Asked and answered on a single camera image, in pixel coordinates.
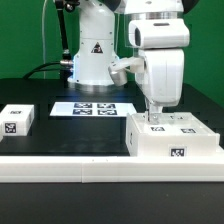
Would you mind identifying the white cabinet door panel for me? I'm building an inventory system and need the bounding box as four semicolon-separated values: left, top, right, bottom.
165;112;213;135
131;113;174;134

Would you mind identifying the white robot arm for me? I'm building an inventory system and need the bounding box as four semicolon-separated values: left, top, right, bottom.
68;0;200;121

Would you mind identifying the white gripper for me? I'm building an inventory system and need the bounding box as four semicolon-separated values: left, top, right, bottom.
135;49;184;124

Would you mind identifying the white cabinet top block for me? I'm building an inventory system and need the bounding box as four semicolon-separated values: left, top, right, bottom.
0;104;35;136

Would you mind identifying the white L-shaped obstacle frame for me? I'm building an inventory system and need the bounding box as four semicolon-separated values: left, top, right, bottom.
0;133;224;184

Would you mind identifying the black cable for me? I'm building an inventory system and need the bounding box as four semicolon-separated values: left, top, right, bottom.
22;61;69;80

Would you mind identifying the white base marker plate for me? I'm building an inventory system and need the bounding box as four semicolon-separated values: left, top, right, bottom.
50;102;136;117

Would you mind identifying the white cabinet body box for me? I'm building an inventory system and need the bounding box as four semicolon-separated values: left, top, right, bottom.
126;114;222;157

